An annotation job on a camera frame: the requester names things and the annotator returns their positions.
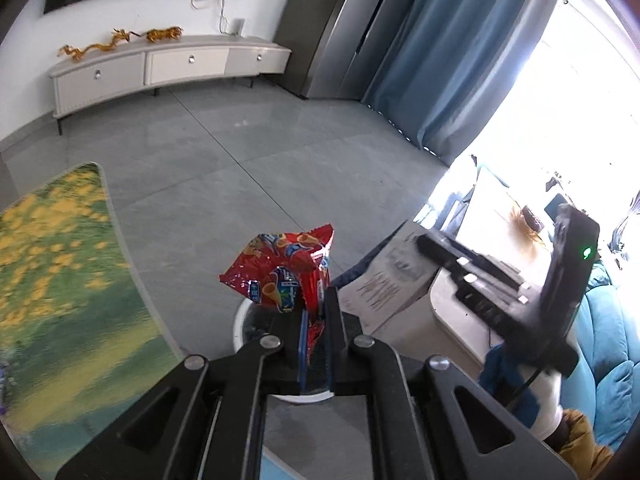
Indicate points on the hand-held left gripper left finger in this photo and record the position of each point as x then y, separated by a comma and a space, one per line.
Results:
302, 347

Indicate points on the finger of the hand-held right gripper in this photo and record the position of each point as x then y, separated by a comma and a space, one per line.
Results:
450, 252
480, 300

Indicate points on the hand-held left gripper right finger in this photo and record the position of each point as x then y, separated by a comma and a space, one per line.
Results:
330, 355

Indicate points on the white round waste bin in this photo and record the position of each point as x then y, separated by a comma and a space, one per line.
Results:
260, 322

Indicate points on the red snack bag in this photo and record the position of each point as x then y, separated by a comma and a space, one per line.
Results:
280, 265

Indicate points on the beige side table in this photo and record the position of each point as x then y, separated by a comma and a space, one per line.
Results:
450, 310

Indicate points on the teal sofa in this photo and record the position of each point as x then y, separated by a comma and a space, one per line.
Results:
600, 340

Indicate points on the cardboard box with paper label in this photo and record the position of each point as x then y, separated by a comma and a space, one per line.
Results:
385, 280

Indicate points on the mustard yellow cloth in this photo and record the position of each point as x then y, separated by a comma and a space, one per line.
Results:
582, 445

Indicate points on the blue curtain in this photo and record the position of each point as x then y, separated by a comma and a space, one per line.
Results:
440, 60

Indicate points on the grey refrigerator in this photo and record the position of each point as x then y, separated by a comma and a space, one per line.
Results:
340, 35

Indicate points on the flower printed coffee table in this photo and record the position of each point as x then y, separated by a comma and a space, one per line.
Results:
60, 270

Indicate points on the small white router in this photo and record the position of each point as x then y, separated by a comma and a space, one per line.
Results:
239, 26

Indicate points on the white television cabinet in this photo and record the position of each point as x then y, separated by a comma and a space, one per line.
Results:
175, 62

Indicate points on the golden tiger ornament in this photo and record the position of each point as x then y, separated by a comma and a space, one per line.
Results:
165, 34

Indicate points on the golden dragon ornament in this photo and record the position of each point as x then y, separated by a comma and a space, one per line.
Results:
95, 47

